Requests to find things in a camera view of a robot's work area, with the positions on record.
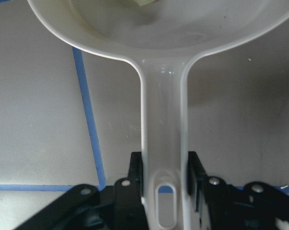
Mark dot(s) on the white plastic dustpan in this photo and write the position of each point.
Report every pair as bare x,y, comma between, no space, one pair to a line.
161,41

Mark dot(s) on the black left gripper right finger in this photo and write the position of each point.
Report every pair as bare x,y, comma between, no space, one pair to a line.
222,206

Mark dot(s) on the yellow green sponge piece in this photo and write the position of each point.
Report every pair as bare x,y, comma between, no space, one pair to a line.
144,2

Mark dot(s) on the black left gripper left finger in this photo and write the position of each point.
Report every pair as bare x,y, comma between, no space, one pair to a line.
84,207

